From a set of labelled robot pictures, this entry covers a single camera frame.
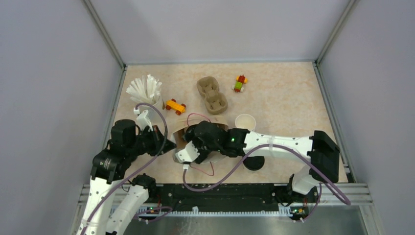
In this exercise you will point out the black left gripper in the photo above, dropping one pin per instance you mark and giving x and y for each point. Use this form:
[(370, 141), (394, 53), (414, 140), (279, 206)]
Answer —
[(157, 136)]

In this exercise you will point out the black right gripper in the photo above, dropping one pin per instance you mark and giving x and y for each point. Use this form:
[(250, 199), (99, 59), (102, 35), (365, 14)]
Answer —
[(203, 153)]

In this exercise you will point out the brown cardboard cup carrier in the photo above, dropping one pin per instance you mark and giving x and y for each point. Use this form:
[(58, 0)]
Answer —
[(215, 101)]

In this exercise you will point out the stack of paper cups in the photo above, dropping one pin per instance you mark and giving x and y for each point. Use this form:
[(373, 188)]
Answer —
[(245, 121)]

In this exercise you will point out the black cup lid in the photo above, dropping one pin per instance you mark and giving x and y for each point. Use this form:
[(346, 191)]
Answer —
[(254, 163)]

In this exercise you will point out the kraft pink paper bag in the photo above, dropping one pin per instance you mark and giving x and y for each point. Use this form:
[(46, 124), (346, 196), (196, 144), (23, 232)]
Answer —
[(182, 125)]

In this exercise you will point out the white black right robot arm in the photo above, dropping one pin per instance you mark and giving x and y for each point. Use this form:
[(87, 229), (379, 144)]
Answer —
[(318, 152)]

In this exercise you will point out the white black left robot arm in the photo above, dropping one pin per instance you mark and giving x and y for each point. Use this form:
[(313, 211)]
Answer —
[(128, 141)]

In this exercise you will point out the white straw holder cup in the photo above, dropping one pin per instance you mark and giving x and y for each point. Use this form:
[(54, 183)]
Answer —
[(160, 105)]

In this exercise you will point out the yellow toy brick car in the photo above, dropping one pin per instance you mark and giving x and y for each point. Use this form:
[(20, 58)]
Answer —
[(173, 105)]

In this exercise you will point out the red green toy brick car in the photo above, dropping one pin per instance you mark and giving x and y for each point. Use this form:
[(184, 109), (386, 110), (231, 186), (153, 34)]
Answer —
[(240, 81)]

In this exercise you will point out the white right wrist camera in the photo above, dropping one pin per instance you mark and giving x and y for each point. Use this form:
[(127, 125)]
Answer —
[(187, 155)]

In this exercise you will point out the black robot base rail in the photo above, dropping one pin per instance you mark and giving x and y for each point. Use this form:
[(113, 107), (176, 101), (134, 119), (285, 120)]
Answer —
[(265, 192)]

